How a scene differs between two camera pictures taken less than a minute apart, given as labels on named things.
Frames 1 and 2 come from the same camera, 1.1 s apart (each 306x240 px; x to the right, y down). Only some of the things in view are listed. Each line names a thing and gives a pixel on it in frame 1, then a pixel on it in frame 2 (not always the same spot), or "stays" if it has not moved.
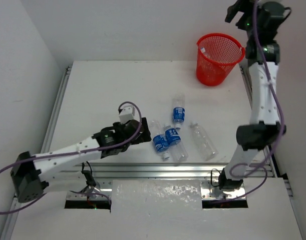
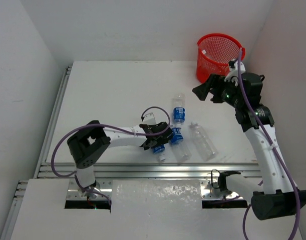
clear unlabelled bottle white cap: (207, 147) stays
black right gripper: (239, 5) to (216, 82)
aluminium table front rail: (143, 170) stays
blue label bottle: (179, 109) stays
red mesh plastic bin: (218, 54) stays
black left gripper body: (145, 129) to (157, 133)
